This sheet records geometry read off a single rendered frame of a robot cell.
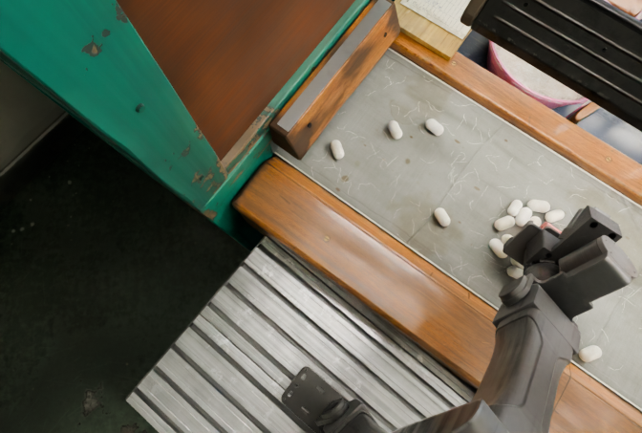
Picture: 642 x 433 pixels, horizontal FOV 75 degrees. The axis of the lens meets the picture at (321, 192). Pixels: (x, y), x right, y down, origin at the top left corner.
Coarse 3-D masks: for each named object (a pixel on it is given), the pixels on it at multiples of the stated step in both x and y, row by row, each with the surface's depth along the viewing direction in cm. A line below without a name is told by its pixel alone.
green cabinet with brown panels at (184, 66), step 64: (0, 0) 20; (64, 0) 23; (128, 0) 29; (192, 0) 34; (256, 0) 42; (320, 0) 55; (64, 64) 26; (128, 64) 30; (192, 64) 39; (256, 64) 51; (128, 128) 35; (192, 128) 44; (256, 128) 60; (192, 192) 54
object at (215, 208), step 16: (48, 96) 87; (112, 144) 102; (256, 144) 64; (272, 144) 74; (256, 160) 68; (240, 176) 66; (224, 192) 64; (208, 208) 63; (224, 208) 69; (224, 224) 74; (240, 224) 84; (240, 240) 105; (256, 240) 121
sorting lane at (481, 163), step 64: (384, 64) 79; (384, 128) 75; (448, 128) 76; (512, 128) 76; (384, 192) 72; (448, 192) 72; (512, 192) 73; (576, 192) 73; (448, 256) 70; (640, 256) 70; (576, 320) 67; (640, 320) 67; (640, 384) 65
